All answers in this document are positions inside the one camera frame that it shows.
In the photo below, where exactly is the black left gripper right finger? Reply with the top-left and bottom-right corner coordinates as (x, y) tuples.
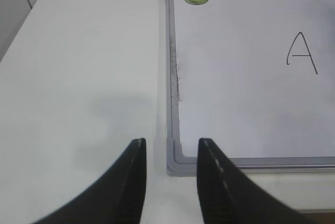
(196, 138), (313, 223)

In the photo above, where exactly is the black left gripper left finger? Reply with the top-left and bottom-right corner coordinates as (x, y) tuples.
(37, 138), (147, 223)

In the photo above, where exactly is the white board with grey frame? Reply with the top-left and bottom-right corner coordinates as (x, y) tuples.
(165, 0), (334, 176)

